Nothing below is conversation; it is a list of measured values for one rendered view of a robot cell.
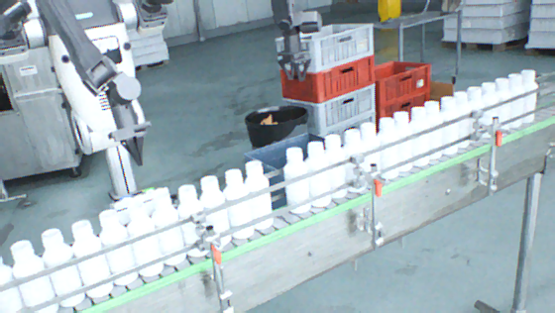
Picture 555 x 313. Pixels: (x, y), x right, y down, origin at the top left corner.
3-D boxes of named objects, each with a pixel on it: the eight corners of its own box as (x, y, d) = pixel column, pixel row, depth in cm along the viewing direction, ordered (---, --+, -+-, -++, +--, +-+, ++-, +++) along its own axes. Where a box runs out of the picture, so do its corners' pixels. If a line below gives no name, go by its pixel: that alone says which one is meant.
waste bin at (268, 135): (276, 216, 330) (266, 129, 305) (244, 195, 368) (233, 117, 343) (327, 195, 346) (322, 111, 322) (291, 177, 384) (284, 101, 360)
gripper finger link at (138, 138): (153, 161, 117) (141, 126, 116) (125, 170, 114) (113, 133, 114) (146, 163, 123) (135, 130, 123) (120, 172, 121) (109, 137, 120)
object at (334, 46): (316, 72, 321) (314, 40, 313) (277, 68, 354) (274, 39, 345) (375, 53, 350) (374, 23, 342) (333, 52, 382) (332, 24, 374)
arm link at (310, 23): (278, -2, 150) (276, 22, 148) (315, -8, 145) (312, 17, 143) (288, 20, 160) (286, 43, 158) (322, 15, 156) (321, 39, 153)
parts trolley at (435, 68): (399, 104, 522) (399, 11, 484) (365, 97, 568) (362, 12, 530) (465, 82, 560) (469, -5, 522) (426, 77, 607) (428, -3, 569)
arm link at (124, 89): (104, 59, 119) (78, 80, 116) (115, 45, 108) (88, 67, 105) (137, 95, 122) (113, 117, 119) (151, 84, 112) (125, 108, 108)
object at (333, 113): (320, 134, 338) (318, 104, 330) (282, 125, 371) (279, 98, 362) (377, 111, 367) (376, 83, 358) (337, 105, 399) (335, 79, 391)
